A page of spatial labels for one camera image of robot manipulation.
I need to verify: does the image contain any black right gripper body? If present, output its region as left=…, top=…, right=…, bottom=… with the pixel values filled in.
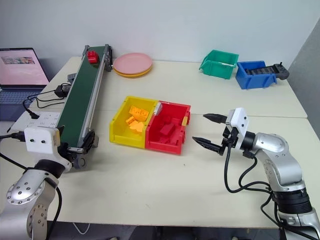
left=219, top=124, right=240, bottom=156

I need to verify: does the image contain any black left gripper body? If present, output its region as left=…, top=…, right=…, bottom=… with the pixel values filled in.
left=57, top=142, right=76, bottom=167

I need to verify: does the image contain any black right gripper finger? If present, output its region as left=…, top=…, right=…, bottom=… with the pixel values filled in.
left=191, top=136, right=225, bottom=157
left=202, top=113, right=229, bottom=125

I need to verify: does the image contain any white power strip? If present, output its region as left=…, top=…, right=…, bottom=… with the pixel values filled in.
left=6, top=111, right=62, bottom=134

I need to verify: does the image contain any black power adapter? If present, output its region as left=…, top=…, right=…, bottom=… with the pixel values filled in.
left=54, top=83, right=72, bottom=99

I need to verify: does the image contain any red toy block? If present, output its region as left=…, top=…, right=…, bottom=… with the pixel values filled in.
left=86, top=50, right=99, bottom=66
left=158, top=136, right=176, bottom=145
left=161, top=113, right=180, bottom=126
left=159, top=123, right=176, bottom=137

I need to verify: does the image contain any red storage bin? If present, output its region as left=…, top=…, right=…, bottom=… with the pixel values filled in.
left=144, top=100, right=192, bottom=156

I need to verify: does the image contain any green storage bin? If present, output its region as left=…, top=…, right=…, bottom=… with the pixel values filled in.
left=199, top=49, right=239, bottom=80

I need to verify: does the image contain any yellow storage bin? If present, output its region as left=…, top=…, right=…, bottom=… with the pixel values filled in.
left=109, top=95, right=159, bottom=150

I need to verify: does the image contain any blue storage bin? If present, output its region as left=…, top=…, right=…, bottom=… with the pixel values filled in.
left=235, top=60, right=278, bottom=90

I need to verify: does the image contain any grey studded block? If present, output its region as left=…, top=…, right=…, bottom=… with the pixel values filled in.
left=66, top=72, right=79, bottom=84

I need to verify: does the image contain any white bin label card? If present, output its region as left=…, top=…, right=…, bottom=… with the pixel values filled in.
left=153, top=102, right=164, bottom=116

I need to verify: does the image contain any flat yellow toy block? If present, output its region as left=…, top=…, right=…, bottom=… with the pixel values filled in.
left=128, top=121, right=146, bottom=136

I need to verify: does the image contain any large yellow studded block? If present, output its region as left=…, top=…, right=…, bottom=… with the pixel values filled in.
left=128, top=105, right=149, bottom=123

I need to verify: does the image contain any open laptop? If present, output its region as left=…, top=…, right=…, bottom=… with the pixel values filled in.
left=0, top=47, right=51, bottom=122

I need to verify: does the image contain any black game controller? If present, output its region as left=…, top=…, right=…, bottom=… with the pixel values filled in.
left=244, top=61, right=291, bottom=81

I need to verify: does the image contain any yellow plate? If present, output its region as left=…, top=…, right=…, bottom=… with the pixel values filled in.
left=113, top=65, right=154, bottom=79

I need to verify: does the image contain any grey partition panel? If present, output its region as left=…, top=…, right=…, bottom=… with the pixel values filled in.
left=286, top=24, right=320, bottom=141

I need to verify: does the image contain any pink plate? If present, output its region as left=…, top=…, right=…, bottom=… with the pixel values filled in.
left=112, top=52, right=153, bottom=75

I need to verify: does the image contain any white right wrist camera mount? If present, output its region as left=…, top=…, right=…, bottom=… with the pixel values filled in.
left=225, top=107, right=251, bottom=151

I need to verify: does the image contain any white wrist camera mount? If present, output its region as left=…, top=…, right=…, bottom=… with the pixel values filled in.
left=23, top=126, right=73, bottom=174
left=225, top=107, right=251, bottom=151

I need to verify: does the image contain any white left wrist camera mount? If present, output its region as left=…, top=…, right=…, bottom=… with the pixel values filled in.
left=23, top=126, right=73, bottom=174

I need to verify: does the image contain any green conveyor belt grey frame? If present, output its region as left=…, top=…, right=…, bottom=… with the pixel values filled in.
left=56, top=44, right=114, bottom=172

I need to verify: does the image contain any black power cable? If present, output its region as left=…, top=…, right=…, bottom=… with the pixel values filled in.
left=22, top=89, right=69, bottom=120

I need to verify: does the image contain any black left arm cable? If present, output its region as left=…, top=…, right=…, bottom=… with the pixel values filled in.
left=0, top=131, right=63, bottom=240

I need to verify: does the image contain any white cable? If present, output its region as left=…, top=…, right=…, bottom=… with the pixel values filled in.
left=72, top=221, right=91, bottom=235

